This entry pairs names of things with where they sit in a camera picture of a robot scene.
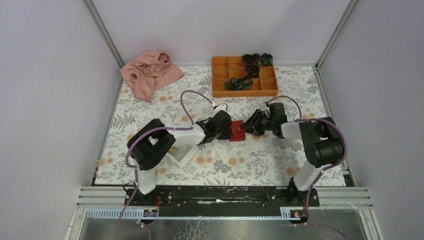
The loose gold card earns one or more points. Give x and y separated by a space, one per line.
174 150

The pink crumpled cloth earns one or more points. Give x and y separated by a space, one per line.
148 72

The green rolled belt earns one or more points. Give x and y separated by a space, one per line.
265 60

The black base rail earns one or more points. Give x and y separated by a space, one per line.
221 201

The dark rolled belt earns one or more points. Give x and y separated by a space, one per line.
252 70

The camouflage rolled belt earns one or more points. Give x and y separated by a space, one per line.
239 84

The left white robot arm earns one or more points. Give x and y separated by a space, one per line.
157 141

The orange compartment tray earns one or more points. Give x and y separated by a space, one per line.
226 67

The black rolled belt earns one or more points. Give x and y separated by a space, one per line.
250 59

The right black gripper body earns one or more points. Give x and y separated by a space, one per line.
271 122

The red card holder wallet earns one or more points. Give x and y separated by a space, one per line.
238 134

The floral table mat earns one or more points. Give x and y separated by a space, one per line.
257 161

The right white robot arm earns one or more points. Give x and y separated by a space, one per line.
323 143

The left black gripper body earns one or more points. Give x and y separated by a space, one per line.
222 134

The white plastic card box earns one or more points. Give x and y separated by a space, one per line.
186 152

